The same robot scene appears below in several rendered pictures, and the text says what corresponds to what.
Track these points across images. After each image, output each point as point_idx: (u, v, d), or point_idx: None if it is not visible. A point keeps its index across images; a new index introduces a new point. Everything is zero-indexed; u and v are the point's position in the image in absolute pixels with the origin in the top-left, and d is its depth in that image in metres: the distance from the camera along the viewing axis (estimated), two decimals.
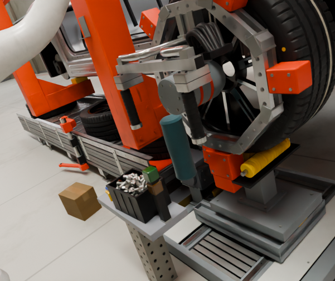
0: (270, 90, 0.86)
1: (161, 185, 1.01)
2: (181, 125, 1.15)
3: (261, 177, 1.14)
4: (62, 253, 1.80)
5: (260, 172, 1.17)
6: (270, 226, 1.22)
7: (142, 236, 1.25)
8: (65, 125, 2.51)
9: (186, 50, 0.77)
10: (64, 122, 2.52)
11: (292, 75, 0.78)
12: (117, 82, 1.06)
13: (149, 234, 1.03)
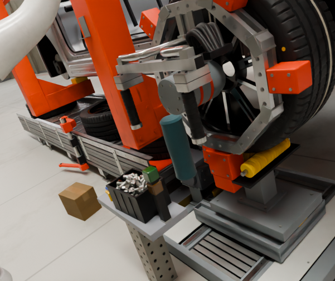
0: (270, 90, 0.86)
1: (161, 185, 1.01)
2: (181, 125, 1.15)
3: (261, 177, 1.14)
4: (62, 253, 1.80)
5: (260, 172, 1.17)
6: (270, 226, 1.22)
7: (142, 236, 1.25)
8: (65, 125, 2.51)
9: (186, 50, 0.77)
10: (64, 122, 2.52)
11: (292, 75, 0.78)
12: (117, 82, 1.06)
13: (149, 234, 1.03)
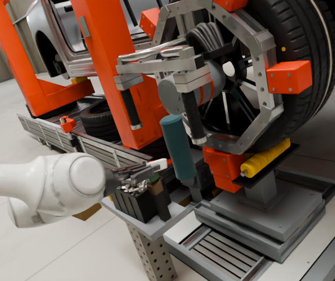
0: (270, 90, 0.86)
1: (161, 185, 1.01)
2: (181, 125, 1.15)
3: (261, 177, 1.14)
4: (62, 253, 1.80)
5: (260, 172, 1.17)
6: (270, 226, 1.22)
7: (142, 236, 1.25)
8: (65, 125, 2.51)
9: (186, 50, 0.77)
10: (64, 122, 2.52)
11: (292, 75, 0.78)
12: (117, 82, 1.06)
13: (149, 234, 1.03)
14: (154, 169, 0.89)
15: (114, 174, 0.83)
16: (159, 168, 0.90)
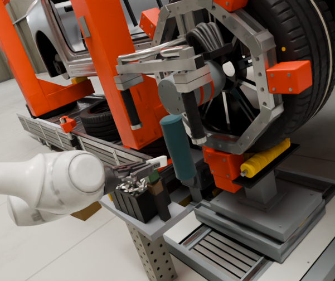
0: (270, 90, 0.86)
1: (161, 185, 1.01)
2: (181, 125, 1.15)
3: (261, 177, 1.14)
4: (62, 253, 1.80)
5: (260, 172, 1.17)
6: (270, 226, 1.22)
7: (142, 236, 1.25)
8: (65, 125, 2.51)
9: (186, 50, 0.77)
10: (64, 122, 2.52)
11: (292, 75, 0.78)
12: (117, 82, 1.06)
13: (149, 234, 1.03)
14: (154, 167, 0.89)
15: (114, 172, 0.83)
16: (159, 165, 0.90)
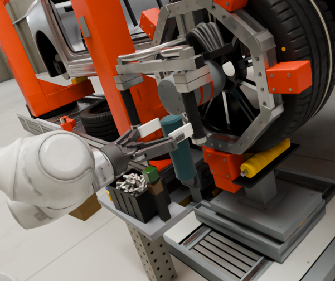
0: (270, 90, 0.86)
1: (161, 185, 1.01)
2: (181, 125, 1.15)
3: (261, 177, 1.14)
4: (62, 253, 1.80)
5: (260, 172, 1.17)
6: (270, 226, 1.22)
7: (142, 236, 1.25)
8: (65, 125, 2.51)
9: (186, 50, 0.77)
10: (64, 122, 2.52)
11: (292, 75, 0.78)
12: (117, 82, 1.06)
13: (149, 234, 1.03)
14: (139, 130, 0.84)
15: None
16: None
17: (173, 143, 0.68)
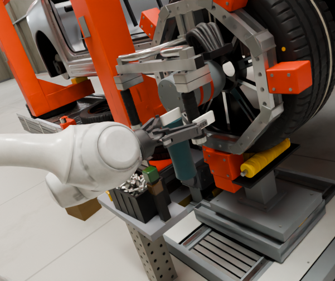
0: (270, 90, 0.86)
1: (161, 185, 1.01)
2: (181, 125, 1.15)
3: (261, 177, 1.14)
4: (62, 253, 1.80)
5: (260, 172, 1.17)
6: (270, 226, 1.22)
7: (142, 236, 1.25)
8: (65, 125, 2.51)
9: (186, 50, 0.77)
10: (64, 122, 2.52)
11: (292, 75, 0.78)
12: (117, 82, 1.06)
13: (149, 234, 1.03)
14: (160, 119, 0.88)
15: None
16: None
17: (197, 129, 0.72)
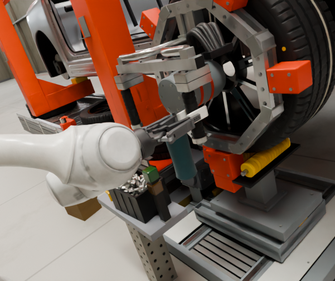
0: (270, 90, 0.86)
1: (161, 185, 1.01)
2: None
3: (261, 176, 1.14)
4: (62, 253, 1.80)
5: (260, 172, 1.17)
6: (270, 226, 1.22)
7: (142, 236, 1.25)
8: (65, 125, 2.51)
9: (187, 50, 0.77)
10: (64, 122, 2.52)
11: (292, 75, 0.78)
12: (117, 82, 1.06)
13: (149, 234, 1.03)
14: (176, 116, 0.85)
15: None
16: None
17: (190, 122, 0.77)
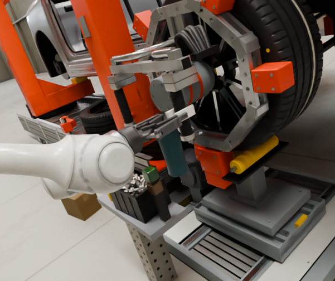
0: (255, 90, 0.90)
1: (161, 185, 1.01)
2: None
3: (249, 173, 1.18)
4: (62, 253, 1.80)
5: (249, 168, 1.21)
6: (259, 221, 1.26)
7: (142, 236, 1.25)
8: (65, 125, 2.51)
9: (174, 52, 0.81)
10: (64, 122, 2.52)
11: (275, 76, 0.83)
12: (111, 82, 1.11)
13: (149, 234, 1.03)
14: (165, 115, 0.89)
15: None
16: None
17: (178, 120, 0.81)
